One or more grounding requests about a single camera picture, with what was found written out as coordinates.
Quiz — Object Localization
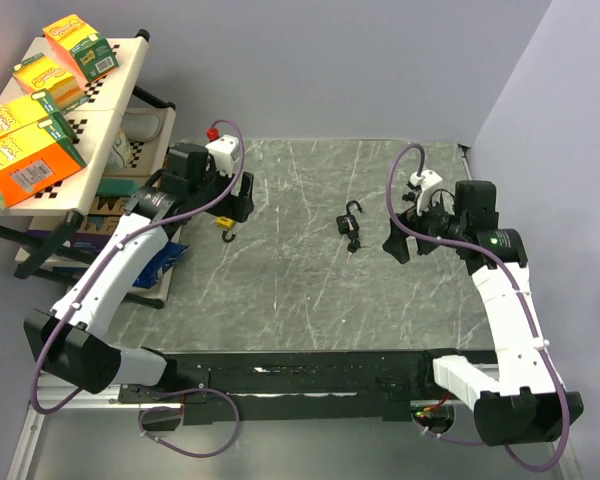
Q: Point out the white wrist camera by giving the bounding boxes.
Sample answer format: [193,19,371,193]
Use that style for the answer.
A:
[206,127,240,177]
[408,169,443,216]

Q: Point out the large orange sponge box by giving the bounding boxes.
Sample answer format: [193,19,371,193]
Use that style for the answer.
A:
[0,118,86,211]

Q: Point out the orange sponge box top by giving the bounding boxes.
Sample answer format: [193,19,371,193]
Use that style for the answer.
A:
[42,14,119,83]

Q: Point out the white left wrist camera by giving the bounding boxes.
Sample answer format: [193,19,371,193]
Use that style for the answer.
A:
[206,127,240,177]

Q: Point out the teal box on shelf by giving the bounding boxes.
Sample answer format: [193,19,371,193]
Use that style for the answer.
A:
[96,177,139,197]

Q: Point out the white folding shelf rack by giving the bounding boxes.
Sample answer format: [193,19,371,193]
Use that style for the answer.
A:
[0,29,176,286]

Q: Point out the yellow sponge box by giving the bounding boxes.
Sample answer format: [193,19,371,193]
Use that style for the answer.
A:
[0,89,77,141]

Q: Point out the blue Doritos chip bag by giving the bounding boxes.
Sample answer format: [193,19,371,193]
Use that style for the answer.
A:
[133,241,188,289]

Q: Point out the black Kaijing padlock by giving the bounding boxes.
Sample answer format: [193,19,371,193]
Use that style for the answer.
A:
[336,200,363,238]

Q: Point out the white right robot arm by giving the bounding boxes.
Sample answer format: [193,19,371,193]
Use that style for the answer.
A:
[383,176,584,446]

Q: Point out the black padlock keys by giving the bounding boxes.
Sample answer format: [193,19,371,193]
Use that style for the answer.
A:
[347,238,361,262]

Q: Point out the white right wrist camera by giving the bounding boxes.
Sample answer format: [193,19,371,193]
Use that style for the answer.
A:
[408,169,443,216]

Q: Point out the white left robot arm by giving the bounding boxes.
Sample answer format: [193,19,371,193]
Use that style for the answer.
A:
[24,135,254,402]

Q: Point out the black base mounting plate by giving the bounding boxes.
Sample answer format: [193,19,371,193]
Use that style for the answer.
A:
[117,347,474,426]

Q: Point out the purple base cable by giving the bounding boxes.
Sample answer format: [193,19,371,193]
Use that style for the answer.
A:
[138,387,241,459]

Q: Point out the yellow padlock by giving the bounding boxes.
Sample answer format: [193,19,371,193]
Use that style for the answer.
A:
[216,216,236,243]

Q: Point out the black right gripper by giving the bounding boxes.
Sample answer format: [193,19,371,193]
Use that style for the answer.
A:
[382,189,466,264]

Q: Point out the yellow sponge pack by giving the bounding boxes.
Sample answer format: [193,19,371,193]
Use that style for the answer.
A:
[11,53,88,111]

